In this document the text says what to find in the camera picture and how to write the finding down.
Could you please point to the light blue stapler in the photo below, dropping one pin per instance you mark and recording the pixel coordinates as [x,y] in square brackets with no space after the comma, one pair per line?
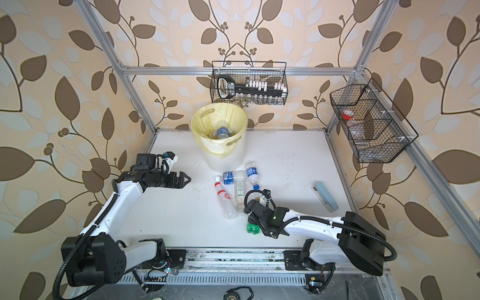
[321,191]

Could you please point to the black round object bottom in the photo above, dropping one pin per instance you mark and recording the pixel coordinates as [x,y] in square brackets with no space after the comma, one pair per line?
[233,293]

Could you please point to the clear bottle blue label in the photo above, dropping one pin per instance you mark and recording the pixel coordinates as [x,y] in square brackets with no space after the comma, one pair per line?
[223,130]

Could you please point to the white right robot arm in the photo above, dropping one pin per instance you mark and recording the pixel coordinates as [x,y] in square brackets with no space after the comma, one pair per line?
[329,240]

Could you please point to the black bottle rack tool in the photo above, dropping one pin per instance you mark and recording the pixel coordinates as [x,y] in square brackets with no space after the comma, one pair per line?
[227,88]

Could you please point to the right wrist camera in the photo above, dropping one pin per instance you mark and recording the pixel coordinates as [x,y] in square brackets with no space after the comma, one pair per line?
[265,199]

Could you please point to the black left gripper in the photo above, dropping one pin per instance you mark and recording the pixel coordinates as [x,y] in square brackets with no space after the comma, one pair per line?
[179,184]

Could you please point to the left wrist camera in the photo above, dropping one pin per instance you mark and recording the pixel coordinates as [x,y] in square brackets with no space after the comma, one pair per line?
[168,159]

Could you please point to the green soda bottle upright-lying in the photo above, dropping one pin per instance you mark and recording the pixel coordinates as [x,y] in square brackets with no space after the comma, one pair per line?
[253,228]

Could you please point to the clear bottle green white label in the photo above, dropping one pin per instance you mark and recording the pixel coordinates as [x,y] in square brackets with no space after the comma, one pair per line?
[239,193]

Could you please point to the clear bottle red cap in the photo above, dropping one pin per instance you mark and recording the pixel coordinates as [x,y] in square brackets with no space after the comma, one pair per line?
[227,205]

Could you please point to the white bin yellow bag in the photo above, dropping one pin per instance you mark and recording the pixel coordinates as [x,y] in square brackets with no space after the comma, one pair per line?
[221,155]

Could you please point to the small bottle blue label lying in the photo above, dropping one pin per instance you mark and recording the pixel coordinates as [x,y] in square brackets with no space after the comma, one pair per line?
[229,178]

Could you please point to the black wire basket right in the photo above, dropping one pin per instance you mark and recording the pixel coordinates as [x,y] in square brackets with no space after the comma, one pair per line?
[378,132]

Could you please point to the black wire basket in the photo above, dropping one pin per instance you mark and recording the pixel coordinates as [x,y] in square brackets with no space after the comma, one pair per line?
[241,71]
[378,132]

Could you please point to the black wire basket back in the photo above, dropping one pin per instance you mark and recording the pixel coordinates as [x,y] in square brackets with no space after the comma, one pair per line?
[241,71]

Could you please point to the red cap jar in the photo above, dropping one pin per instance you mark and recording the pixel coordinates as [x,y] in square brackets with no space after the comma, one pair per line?
[348,114]

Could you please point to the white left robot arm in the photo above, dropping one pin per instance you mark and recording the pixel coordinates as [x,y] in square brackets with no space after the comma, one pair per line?
[97,257]

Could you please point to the small bottle blue cap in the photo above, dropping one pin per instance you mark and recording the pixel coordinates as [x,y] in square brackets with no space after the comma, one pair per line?
[252,175]

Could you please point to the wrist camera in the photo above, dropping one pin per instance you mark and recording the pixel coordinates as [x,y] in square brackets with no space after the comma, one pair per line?
[168,159]
[265,199]

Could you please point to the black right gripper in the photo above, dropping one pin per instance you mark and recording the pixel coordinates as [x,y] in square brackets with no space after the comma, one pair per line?
[250,219]

